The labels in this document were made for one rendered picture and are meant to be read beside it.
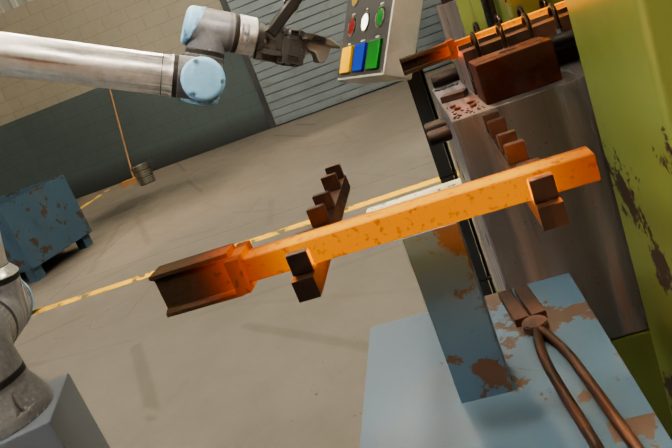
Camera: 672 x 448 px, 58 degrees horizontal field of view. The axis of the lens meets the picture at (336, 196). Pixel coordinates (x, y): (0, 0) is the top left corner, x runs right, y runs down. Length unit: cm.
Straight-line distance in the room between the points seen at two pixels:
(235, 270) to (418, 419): 30
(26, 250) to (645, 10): 546
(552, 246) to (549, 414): 41
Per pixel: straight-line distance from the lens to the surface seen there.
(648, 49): 74
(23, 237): 583
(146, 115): 1001
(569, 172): 52
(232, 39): 146
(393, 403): 78
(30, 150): 1099
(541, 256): 105
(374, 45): 160
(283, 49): 149
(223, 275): 58
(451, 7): 632
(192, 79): 130
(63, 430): 145
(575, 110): 100
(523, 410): 71
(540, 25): 112
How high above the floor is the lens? 111
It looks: 15 degrees down
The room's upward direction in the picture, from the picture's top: 21 degrees counter-clockwise
